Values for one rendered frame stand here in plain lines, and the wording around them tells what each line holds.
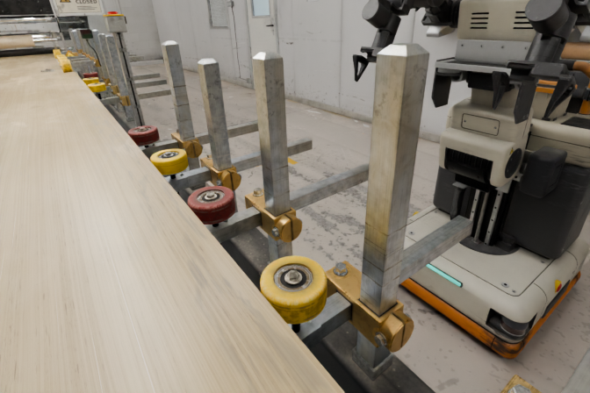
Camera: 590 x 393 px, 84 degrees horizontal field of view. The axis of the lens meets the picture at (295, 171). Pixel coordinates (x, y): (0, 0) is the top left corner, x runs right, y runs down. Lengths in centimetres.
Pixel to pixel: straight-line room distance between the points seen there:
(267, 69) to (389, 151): 25
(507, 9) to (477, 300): 97
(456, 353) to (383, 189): 123
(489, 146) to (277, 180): 80
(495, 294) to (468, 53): 83
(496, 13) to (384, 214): 90
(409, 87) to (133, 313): 37
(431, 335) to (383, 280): 115
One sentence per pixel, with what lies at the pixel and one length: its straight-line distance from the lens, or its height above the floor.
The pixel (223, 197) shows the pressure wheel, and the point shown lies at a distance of 58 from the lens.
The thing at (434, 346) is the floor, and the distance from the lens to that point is 155.
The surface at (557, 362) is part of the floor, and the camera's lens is 170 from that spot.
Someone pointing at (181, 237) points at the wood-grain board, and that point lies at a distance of 52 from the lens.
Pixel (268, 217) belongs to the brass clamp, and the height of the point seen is 85.
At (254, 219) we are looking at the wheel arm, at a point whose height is 83.
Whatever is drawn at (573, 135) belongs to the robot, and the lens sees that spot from 144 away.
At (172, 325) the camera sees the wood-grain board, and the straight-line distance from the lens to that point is 40.
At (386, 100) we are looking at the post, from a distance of 34.
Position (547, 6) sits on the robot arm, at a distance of 81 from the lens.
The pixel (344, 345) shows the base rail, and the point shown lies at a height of 70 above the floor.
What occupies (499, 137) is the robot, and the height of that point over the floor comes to 81.
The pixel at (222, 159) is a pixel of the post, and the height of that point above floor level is 88.
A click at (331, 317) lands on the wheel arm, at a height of 82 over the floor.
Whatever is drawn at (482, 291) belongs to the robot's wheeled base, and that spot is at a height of 27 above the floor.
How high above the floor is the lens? 119
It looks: 26 degrees down
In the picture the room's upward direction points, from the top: 2 degrees counter-clockwise
